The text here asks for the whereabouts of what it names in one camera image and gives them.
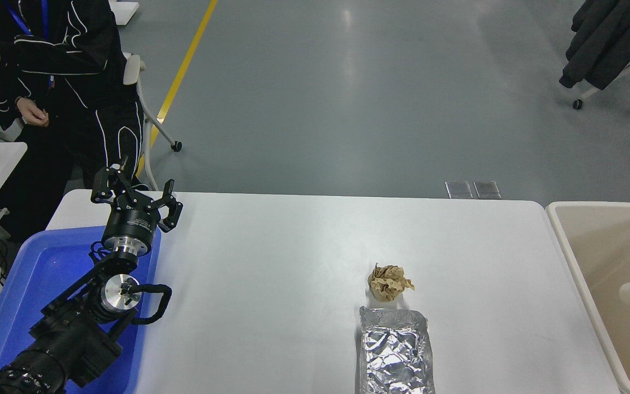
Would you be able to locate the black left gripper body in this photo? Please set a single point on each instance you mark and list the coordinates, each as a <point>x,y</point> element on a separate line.
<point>132,224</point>

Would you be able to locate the crumpled tan paper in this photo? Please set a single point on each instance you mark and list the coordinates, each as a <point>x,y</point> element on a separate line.
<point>387,283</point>

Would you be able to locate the person's right hand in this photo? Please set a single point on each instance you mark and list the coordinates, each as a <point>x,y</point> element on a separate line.
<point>33,112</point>

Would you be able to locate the white chair with casters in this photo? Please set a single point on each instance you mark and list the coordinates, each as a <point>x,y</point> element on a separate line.
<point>175,146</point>

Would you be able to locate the large pale bin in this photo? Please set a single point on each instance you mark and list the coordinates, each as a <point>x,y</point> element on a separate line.
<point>599,257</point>

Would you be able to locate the blue plastic tray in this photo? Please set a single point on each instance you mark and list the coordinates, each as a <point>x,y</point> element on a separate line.
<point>41,268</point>

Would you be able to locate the person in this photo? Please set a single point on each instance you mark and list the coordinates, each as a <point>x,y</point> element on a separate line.
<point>85,82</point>

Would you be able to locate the white background desk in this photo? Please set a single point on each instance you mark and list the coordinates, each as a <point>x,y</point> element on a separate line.
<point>124,11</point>

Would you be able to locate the metal floor socket plate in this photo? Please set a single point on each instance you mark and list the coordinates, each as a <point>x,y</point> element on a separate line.
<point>487,189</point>
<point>459,189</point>

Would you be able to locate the white rolling chair under jacket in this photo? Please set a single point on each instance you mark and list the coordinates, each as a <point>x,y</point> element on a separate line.
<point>578,103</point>

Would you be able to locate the dark jacket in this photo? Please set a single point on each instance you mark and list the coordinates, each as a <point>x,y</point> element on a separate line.
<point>610,38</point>

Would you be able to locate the silver foil tray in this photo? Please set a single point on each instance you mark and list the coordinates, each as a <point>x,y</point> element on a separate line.
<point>396,350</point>

